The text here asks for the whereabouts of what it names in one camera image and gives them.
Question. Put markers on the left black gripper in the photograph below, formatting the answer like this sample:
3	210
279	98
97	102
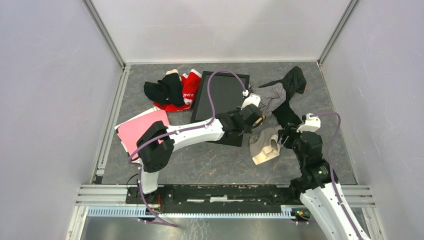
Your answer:
249	127

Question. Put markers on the red boxer briefs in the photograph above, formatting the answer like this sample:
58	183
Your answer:
190	84

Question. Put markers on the pink underwear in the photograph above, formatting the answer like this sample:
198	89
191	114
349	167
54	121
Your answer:
130	131

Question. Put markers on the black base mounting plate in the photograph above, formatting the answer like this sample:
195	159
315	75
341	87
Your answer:
220	199

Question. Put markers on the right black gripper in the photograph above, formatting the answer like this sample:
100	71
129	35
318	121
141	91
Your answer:
289	130

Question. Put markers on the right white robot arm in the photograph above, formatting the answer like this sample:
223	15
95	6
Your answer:
318	188

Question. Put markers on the beige grey ribbed underwear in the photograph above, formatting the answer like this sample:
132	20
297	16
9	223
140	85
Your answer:
265	146

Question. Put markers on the black underwear with beige band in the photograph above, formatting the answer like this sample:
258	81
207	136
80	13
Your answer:
168	90

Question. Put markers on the black display case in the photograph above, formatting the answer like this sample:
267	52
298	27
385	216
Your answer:
225	91

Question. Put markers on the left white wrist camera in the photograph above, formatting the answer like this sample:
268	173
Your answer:
250	99

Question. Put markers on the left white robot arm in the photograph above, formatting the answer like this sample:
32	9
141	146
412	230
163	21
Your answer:
156	146

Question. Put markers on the grey striped underwear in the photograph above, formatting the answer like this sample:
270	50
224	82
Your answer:
271	97

